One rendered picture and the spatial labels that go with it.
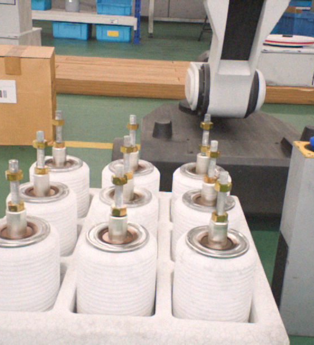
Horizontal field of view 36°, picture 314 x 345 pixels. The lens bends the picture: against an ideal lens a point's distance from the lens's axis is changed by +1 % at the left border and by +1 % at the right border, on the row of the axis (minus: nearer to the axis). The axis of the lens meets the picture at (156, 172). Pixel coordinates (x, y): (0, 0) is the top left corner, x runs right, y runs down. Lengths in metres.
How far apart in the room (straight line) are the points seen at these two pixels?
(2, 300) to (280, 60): 2.27
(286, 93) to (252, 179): 1.57
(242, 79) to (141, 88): 1.34
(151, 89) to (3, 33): 0.82
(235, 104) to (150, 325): 0.83
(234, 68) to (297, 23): 3.85
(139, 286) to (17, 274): 0.14
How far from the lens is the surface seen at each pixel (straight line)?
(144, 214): 0.65
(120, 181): 0.53
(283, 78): 2.70
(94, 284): 0.56
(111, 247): 0.55
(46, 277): 0.58
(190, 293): 0.57
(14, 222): 0.57
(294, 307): 0.84
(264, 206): 1.13
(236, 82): 1.25
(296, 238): 0.78
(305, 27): 5.12
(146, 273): 0.56
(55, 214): 0.66
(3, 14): 2.73
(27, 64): 1.66
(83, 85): 2.55
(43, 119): 1.70
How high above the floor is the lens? 0.53
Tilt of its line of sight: 21 degrees down
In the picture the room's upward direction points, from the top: 3 degrees clockwise
